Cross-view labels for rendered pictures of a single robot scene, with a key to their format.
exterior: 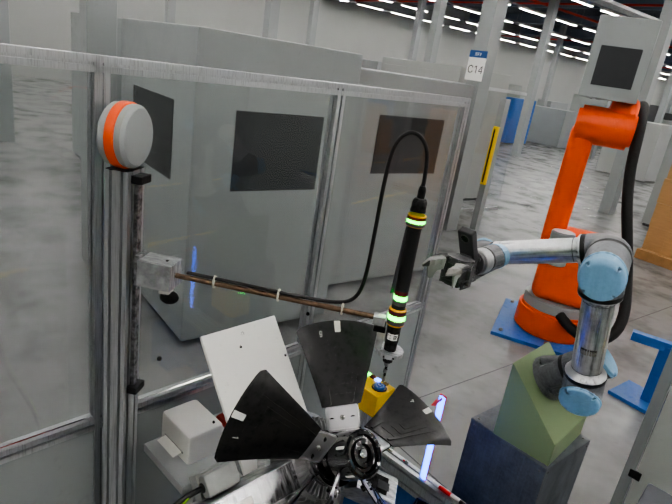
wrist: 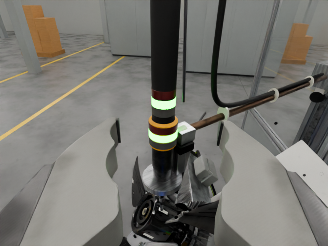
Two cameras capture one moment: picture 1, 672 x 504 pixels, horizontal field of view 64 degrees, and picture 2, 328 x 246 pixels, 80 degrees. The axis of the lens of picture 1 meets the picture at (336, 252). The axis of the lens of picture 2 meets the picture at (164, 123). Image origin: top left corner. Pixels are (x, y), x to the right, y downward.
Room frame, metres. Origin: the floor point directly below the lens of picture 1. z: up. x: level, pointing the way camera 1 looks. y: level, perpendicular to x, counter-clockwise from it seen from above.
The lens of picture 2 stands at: (1.40, -0.33, 1.72)
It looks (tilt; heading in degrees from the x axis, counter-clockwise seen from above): 31 degrees down; 139
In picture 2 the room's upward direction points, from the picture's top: 1 degrees clockwise
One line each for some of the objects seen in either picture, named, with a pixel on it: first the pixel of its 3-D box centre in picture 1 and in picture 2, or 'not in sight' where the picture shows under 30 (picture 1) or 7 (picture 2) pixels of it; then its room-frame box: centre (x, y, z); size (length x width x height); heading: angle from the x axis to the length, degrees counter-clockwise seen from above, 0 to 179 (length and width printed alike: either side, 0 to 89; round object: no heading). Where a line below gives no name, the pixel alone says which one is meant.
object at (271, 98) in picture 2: (276, 296); (273, 96); (1.25, 0.13, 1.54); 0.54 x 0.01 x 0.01; 83
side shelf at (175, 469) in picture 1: (211, 446); not in sight; (1.49, 0.32, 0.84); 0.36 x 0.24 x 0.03; 138
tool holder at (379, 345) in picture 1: (388, 335); (167, 156); (1.21, -0.16, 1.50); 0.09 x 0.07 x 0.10; 83
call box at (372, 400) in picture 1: (367, 393); not in sight; (1.68, -0.19, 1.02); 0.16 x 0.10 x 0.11; 48
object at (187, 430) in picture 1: (187, 432); not in sight; (1.46, 0.39, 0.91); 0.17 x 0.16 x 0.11; 48
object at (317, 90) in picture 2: (169, 295); (317, 94); (1.28, 0.41, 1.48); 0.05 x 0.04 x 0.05; 83
